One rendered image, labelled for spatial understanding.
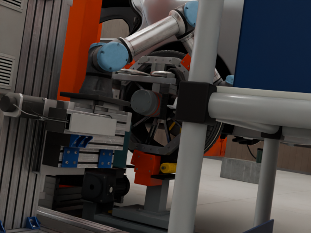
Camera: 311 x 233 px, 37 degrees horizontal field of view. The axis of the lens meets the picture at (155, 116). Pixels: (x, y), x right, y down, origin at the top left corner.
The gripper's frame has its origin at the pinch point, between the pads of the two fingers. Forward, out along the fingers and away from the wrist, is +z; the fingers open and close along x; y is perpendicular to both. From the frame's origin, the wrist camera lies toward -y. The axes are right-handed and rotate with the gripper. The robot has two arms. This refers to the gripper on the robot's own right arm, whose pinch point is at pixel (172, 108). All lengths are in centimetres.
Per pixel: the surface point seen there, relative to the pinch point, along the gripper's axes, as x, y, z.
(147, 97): -6.2, 4.6, 18.1
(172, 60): -20.8, 27.4, 13.5
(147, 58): -20.9, 27.6, 29.3
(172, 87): -1.9, 10.7, 2.5
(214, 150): -265, -27, 70
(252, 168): -631, -65, 124
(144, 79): -1.9, 13.5, 19.2
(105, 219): -22, -67, 45
